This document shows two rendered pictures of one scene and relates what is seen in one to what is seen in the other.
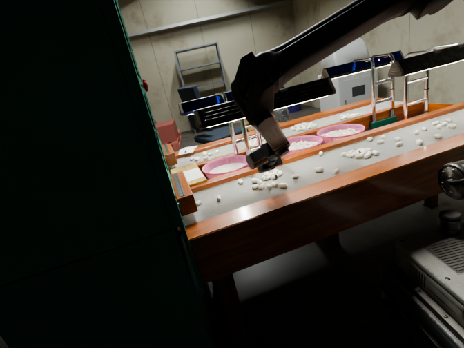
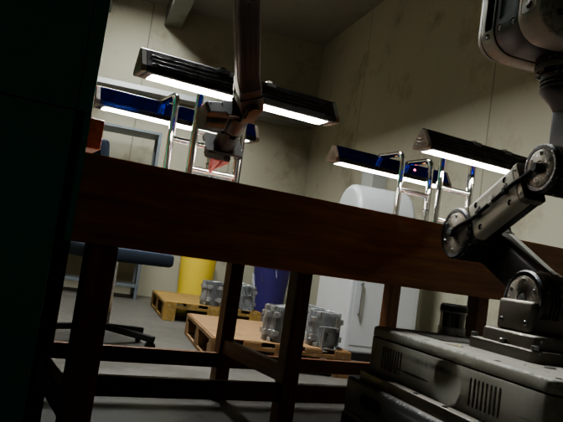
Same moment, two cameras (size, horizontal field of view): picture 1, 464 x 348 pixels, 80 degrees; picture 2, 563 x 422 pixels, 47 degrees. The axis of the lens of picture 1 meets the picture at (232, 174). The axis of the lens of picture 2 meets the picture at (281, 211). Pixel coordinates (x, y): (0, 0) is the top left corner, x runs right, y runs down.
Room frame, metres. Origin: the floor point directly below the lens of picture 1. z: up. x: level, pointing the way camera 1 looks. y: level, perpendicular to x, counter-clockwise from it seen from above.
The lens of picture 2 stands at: (-0.63, 0.11, 0.59)
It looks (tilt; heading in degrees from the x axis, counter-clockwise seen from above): 5 degrees up; 345
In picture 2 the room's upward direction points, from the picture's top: 8 degrees clockwise
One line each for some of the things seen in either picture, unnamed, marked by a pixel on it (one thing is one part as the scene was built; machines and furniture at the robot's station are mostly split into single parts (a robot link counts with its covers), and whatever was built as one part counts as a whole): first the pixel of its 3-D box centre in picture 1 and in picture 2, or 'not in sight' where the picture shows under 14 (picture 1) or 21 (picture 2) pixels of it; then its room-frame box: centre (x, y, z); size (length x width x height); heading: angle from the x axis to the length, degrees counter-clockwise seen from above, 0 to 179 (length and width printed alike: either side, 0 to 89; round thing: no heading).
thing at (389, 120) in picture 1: (373, 91); (399, 208); (1.86, -1.06, 0.90); 0.20 x 0.19 x 0.45; 103
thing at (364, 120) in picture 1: (308, 139); not in sight; (1.70, -0.54, 0.71); 1.81 x 0.06 x 0.11; 103
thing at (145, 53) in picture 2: (266, 101); (243, 89); (1.18, -0.21, 1.08); 0.62 x 0.08 x 0.07; 103
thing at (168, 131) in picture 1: (156, 135); not in sight; (5.99, 1.42, 0.25); 1.40 x 0.99 x 0.51; 2
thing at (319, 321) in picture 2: not in sight; (260, 326); (3.51, -0.96, 0.18); 1.27 x 0.88 x 0.36; 2
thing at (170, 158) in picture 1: (169, 153); not in sight; (1.68, 0.36, 0.83); 0.30 x 0.06 x 0.07; 13
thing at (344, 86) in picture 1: (346, 89); (369, 270); (3.96, -1.86, 0.64); 0.66 x 0.55 x 1.28; 2
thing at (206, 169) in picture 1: (228, 171); not in sight; (1.41, 0.02, 0.72); 0.27 x 0.27 x 0.10
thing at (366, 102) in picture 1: (282, 136); not in sight; (2.08, -0.45, 0.67); 1.81 x 0.12 x 0.19; 103
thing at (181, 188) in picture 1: (182, 190); (77, 139); (1.02, 0.21, 0.83); 0.30 x 0.06 x 0.07; 13
